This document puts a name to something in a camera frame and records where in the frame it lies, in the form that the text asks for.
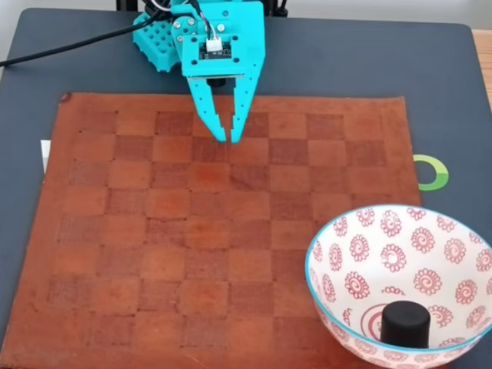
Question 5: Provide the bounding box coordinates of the black cylinder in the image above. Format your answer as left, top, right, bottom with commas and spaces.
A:
379, 301, 431, 350

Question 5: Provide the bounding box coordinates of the white bowl red flower pattern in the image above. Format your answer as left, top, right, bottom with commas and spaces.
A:
304, 204, 492, 369

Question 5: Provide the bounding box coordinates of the brown leather chessboard mat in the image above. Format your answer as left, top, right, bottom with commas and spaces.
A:
0, 91, 424, 369

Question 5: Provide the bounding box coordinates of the white paper sheet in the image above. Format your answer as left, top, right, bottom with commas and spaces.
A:
40, 139, 52, 174

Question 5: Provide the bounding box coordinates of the teal square camera mount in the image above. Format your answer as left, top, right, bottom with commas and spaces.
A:
180, 33, 248, 89

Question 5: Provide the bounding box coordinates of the thin camera cable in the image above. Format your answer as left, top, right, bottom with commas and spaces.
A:
191, 0, 217, 42

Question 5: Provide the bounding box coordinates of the thick black cable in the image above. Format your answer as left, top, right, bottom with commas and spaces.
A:
0, 9, 165, 68

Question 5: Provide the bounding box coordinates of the green ring sticker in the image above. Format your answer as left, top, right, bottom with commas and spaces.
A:
413, 154, 450, 192

